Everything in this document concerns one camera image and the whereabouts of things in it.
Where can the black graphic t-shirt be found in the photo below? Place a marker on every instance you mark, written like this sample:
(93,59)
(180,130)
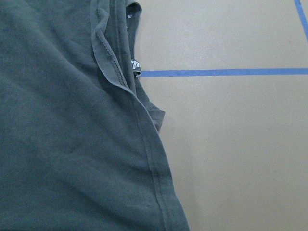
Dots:
(79,138)

